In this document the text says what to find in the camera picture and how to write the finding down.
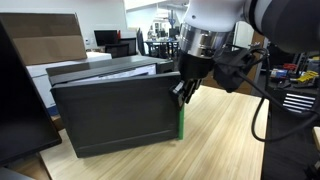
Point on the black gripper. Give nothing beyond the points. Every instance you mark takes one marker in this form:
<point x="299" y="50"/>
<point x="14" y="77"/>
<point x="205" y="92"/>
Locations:
<point x="195" y="66"/>

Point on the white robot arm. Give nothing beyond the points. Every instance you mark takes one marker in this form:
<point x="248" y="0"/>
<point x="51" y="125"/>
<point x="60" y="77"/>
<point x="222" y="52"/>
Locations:
<point x="213" y="16"/>

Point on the black microwave body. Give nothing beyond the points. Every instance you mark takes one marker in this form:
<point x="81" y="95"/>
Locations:
<point x="100" y="65"/>

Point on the dark office desk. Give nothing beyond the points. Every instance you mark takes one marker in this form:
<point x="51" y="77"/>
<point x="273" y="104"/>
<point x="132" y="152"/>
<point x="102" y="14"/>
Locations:
<point x="163" y="43"/>

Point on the black office chair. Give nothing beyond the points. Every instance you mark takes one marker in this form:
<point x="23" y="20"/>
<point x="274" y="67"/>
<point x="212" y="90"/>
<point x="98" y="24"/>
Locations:
<point x="116" y="50"/>
<point x="130" y="45"/>

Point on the blue box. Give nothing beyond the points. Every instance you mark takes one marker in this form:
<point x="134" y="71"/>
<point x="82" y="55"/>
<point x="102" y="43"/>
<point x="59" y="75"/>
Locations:
<point x="278" y="73"/>

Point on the small black computer monitor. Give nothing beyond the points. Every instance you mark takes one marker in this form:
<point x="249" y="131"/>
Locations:
<point x="105" y="37"/>

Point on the black tool cabinet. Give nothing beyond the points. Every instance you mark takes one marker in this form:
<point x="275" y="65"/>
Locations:
<point x="286" y="100"/>

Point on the black metal rack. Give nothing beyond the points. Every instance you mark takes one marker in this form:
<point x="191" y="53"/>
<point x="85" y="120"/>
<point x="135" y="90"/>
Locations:
<point x="283" y="58"/>

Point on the red tool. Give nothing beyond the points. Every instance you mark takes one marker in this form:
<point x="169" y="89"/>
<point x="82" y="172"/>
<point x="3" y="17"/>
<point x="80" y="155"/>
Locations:
<point x="290" y="66"/>

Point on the yellow tool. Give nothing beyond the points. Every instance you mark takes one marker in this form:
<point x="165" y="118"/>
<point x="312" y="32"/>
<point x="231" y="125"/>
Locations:
<point x="306" y="77"/>

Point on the small brown box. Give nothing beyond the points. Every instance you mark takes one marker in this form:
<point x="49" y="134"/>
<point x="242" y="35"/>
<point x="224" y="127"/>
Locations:
<point x="59" y="122"/>

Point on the light wooden board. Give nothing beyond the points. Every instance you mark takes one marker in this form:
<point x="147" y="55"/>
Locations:
<point x="316" y="138"/>

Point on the white box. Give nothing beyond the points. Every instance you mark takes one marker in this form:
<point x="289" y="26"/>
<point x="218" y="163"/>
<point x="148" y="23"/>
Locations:
<point x="40" y="75"/>

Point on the brown cardboard box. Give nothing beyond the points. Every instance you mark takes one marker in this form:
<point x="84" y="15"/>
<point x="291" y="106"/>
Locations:
<point x="46" y="36"/>

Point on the large black monitor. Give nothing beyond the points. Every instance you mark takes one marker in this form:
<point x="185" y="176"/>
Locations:
<point x="20" y="116"/>

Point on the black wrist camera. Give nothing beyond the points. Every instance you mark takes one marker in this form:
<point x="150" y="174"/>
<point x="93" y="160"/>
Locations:
<point x="231" y="71"/>

